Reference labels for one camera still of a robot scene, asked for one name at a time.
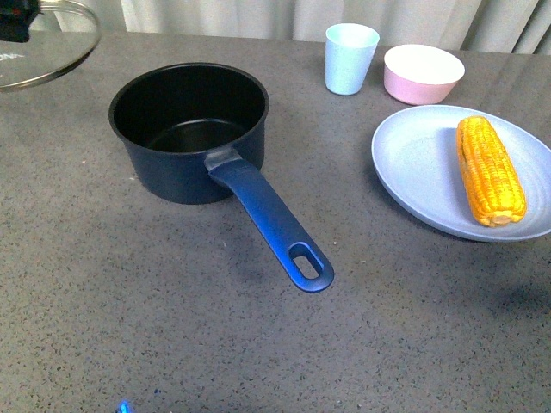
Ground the dark blue saucepan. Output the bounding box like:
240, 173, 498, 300
108, 63, 335, 293

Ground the yellow corn cob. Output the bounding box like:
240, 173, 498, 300
455, 115, 528, 227

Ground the pink bowl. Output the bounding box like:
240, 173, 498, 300
383, 44, 466, 105

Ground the light blue plate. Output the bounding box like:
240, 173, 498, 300
371, 105, 550, 242

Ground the light blue cup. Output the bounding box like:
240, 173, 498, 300
325, 23, 380, 96

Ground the white curtain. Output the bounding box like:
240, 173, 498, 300
86, 0, 550, 55

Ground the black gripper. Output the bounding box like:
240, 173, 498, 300
0, 0, 40, 43

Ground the glass lid blue knob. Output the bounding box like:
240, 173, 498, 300
1, 1, 101, 93

